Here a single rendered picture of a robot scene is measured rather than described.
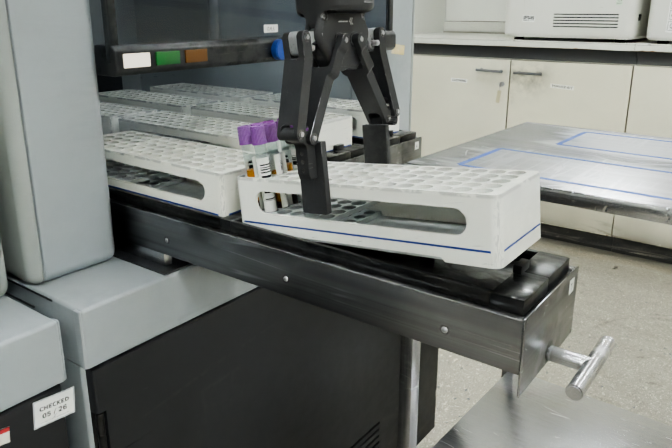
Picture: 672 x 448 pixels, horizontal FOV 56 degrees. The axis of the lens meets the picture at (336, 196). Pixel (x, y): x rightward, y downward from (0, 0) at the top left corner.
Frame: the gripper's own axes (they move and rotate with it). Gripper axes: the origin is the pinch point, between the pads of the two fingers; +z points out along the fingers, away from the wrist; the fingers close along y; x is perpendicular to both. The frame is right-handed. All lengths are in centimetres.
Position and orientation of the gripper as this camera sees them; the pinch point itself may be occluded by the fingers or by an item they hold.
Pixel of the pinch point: (349, 180)
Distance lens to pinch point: 65.4
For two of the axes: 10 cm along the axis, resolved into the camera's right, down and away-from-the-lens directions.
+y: 6.0, -2.3, 7.7
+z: 0.8, 9.7, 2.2
